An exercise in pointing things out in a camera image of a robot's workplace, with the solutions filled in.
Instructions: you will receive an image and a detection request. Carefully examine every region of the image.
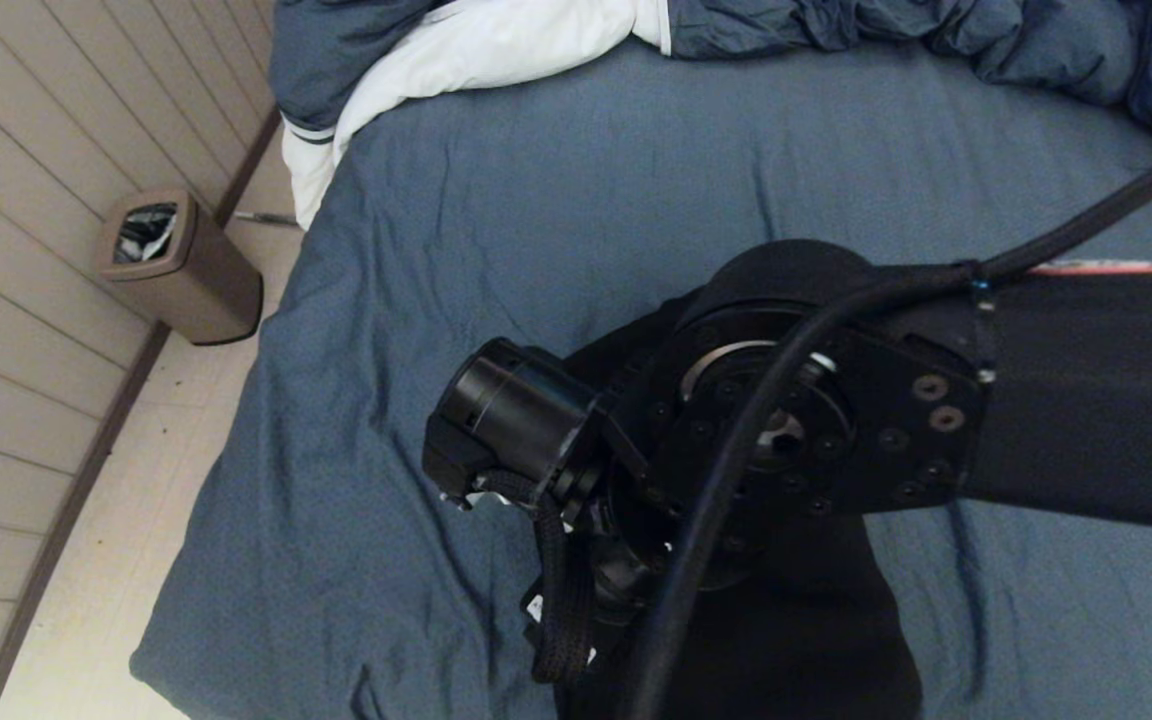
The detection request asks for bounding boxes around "blue and white duvet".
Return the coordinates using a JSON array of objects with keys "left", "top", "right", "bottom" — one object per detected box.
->
[{"left": 268, "top": 0, "right": 1152, "bottom": 233}]

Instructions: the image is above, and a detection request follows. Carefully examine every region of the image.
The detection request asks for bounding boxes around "black bin liner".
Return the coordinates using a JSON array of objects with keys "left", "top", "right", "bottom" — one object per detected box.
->
[{"left": 113, "top": 202, "right": 180, "bottom": 266}]

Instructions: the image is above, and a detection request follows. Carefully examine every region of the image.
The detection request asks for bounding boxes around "braided black cable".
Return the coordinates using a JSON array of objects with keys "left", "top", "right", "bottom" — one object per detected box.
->
[{"left": 498, "top": 468, "right": 599, "bottom": 687}]

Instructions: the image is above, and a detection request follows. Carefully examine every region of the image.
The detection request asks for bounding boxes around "bed with blue sheet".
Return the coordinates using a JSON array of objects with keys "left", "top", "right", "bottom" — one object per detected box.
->
[{"left": 129, "top": 38, "right": 1152, "bottom": 720}]

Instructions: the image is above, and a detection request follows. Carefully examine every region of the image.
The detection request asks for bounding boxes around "brown baseboard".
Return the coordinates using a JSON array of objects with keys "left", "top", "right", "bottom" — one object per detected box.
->
[{"left": 0, "top": 105, "right": 283, "bottom": 720}]

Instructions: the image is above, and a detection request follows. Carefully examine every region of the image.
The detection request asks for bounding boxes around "brown trash bin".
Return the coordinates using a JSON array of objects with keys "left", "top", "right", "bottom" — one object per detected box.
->
[{"left": 99, "top": 188, "right": 265, "bottom": 347}]

